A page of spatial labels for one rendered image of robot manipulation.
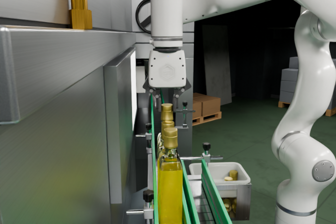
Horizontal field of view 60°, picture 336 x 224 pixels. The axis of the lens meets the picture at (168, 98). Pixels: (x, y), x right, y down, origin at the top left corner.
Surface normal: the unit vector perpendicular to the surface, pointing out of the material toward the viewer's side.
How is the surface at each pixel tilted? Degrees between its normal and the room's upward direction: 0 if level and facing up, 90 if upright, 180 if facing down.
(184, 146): 90
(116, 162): 90
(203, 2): 104
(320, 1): 71
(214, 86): 83
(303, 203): 97
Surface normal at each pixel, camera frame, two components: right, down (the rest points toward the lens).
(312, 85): -0.54, 0.14
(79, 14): 0.07, 0.22
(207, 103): 0.66, 0.16
